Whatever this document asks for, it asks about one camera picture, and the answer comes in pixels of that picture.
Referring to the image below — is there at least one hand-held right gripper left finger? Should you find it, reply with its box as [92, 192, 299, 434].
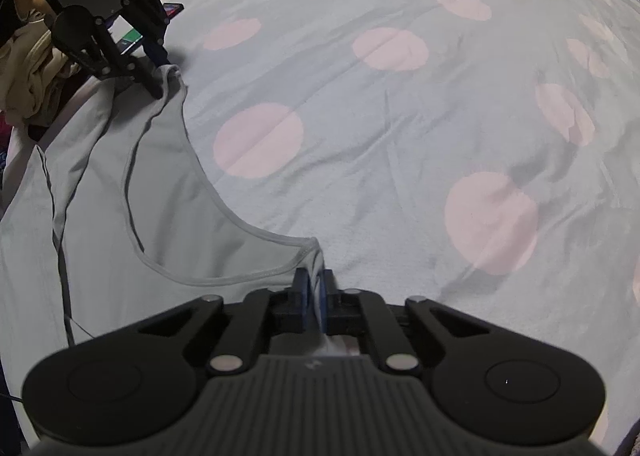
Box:
[140, 269, 313, 377]

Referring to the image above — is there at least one black smartphone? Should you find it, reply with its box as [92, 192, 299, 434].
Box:
[107, 1, 185, 57]

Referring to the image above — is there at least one beige jacket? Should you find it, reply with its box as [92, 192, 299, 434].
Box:
[0, 11, 96, 127]

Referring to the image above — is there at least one grey tank top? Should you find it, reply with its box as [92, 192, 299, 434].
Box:
[0, 64, 363, 437]

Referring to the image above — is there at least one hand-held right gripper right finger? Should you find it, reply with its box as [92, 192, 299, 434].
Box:
[320, 269, 491, 377]

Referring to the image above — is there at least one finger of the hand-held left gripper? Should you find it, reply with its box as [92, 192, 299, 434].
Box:
[125, 0, 171, 67]
[70, 29, 163, 100]

